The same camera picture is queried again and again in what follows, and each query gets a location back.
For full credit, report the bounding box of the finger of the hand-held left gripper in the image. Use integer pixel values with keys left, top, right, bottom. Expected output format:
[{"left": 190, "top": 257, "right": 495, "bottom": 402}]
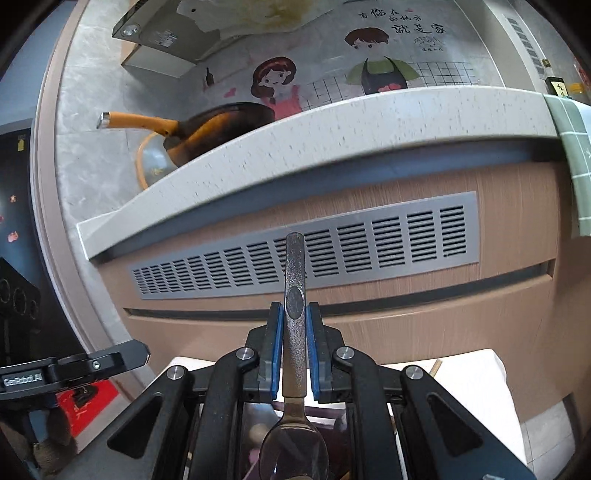
[{"left": 55, "top": 339, "right": 151, "bottom": 384}]

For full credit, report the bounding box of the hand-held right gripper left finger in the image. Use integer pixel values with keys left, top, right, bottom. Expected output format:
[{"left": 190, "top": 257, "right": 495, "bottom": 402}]
[{"left": 53, "top": 301, "right": 283, "bottom": 480}]

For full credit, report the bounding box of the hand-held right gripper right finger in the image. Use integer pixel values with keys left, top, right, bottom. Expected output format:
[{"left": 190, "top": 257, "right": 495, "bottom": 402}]
[{"left": 307, "top": 301, "right": 539, "bottom": 480}]

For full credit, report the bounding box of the translucent brown spoon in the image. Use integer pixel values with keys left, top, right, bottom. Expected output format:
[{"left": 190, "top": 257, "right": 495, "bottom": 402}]
[{"left": 259, "top": 232, "right": 331, "bottom": 480}]

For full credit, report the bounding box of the maroon plastic utensil holder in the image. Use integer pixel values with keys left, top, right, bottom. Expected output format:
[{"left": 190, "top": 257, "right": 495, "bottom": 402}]
[{"left": 239, "top": 401, "right": 356, "bottom": 480}]

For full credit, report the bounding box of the red printed floor mat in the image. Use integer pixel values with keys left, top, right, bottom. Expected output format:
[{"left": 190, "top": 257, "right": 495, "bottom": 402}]
[{"left": 58, "top": 382, "right": 119, "bottom": 426}]

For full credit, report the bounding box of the long grey vent grille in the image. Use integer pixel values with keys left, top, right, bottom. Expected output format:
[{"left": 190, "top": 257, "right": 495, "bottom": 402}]
[{"left": 129, "top": 191, "right": 479, "bottom": 301}]

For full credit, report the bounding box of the white tablecloth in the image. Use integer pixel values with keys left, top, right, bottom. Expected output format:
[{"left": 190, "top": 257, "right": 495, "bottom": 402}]
[{"left": 164, "top": 348, "right": 518, "bottom": 480}]

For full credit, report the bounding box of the black refrigerator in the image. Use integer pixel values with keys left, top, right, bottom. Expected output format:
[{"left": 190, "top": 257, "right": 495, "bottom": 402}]
[{"left": 0, "top": 122, "right": 93, "bottom": 365}]

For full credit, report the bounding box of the wooden kitchen cabinet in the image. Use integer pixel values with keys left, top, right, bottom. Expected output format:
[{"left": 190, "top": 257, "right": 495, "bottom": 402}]
[{"left": 97, "top": 152, "right": 587, "bottom": 416}]

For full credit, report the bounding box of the yellow-rimmed glass lid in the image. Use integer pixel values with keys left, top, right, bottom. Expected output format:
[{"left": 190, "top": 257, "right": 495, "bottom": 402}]
[{"left": 135, "top": 131, "right": 185, "bottom": 191}]

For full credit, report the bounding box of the speckled kitchen countertop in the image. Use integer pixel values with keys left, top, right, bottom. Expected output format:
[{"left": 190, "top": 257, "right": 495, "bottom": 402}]
[{"left": 76, "top": 88, "right": 561, "bottom": 264}]

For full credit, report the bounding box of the green checked towel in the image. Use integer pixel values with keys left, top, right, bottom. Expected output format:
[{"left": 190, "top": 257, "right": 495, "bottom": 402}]
[{"left": 545, "top": 95, "right": 591, "bottom": 238}]

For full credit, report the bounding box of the dark labelled bottle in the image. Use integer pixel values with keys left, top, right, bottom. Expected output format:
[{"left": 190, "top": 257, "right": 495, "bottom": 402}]
[{"left": 542, "top": 59, "right": 566, "bottom": 97}]

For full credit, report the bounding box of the yellow-handled frying pan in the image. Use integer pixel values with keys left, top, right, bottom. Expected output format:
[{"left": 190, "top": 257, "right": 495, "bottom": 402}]
[{"left": 96, "top": 102, "right": 278, "bottom": 169}]

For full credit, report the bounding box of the cartoon wall sticker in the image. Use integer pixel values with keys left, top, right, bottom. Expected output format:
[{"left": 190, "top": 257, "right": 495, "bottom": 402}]
[{"left": 203, "top": 7, "right": 504, "bottom": 121}]

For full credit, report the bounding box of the grey wall vent panel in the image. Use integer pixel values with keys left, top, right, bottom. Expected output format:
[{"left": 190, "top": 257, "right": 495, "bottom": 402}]
[{"left": 503, "top": 16, "right": 546, "bottom": 79}]

